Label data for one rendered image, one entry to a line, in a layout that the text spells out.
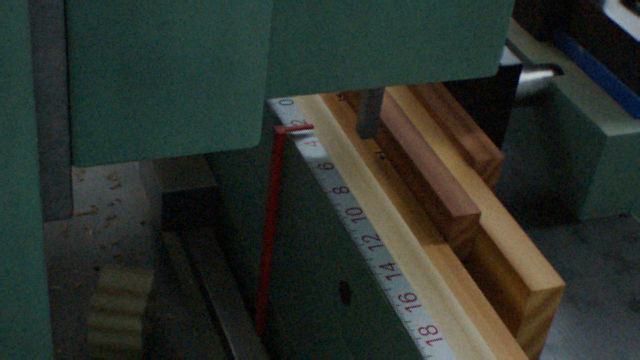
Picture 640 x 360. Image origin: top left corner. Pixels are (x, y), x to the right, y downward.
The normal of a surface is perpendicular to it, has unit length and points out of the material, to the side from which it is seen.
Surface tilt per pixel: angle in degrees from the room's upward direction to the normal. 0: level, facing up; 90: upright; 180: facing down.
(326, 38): 90
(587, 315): 0
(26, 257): 90
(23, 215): 90
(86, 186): 0
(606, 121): 0
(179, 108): 90
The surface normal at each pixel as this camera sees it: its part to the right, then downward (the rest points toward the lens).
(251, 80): 0.35, 0.59
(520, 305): -0.93, 0.13
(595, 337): 0.11, -0.80
